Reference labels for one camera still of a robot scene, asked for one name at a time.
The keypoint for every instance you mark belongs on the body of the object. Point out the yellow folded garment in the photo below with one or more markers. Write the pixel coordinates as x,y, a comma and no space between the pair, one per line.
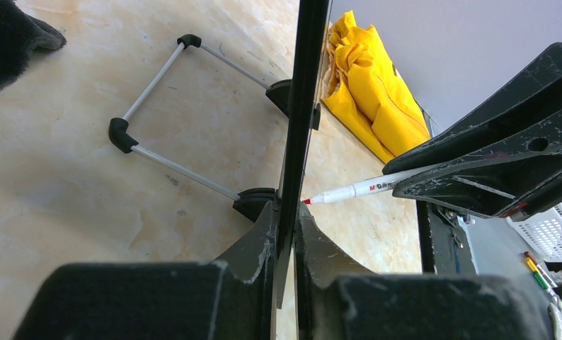
364,90

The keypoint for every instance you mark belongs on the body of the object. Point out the black floral blanket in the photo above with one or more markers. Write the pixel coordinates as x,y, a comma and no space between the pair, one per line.
20,36

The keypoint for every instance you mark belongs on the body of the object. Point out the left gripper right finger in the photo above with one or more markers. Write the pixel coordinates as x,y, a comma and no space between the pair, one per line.
338,298

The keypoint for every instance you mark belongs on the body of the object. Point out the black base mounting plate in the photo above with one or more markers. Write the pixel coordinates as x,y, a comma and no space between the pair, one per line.
444,248

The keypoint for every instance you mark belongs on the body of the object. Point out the coloured markers on table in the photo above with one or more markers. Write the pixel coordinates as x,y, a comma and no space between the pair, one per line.
543,279

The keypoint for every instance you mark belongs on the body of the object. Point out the white whiteboard black frame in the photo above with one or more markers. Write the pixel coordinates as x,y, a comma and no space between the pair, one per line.
299,131

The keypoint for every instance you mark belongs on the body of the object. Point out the white plastic basket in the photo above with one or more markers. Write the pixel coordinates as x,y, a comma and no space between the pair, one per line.
543,232

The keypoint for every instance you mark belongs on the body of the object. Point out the red white marker pen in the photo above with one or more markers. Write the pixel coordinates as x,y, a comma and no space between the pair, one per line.
367,187

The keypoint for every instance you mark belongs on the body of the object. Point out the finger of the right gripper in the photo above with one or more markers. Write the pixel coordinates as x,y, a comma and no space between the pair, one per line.
530,96
520,172

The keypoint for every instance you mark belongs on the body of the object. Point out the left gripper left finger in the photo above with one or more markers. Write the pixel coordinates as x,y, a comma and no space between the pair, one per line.
77,301

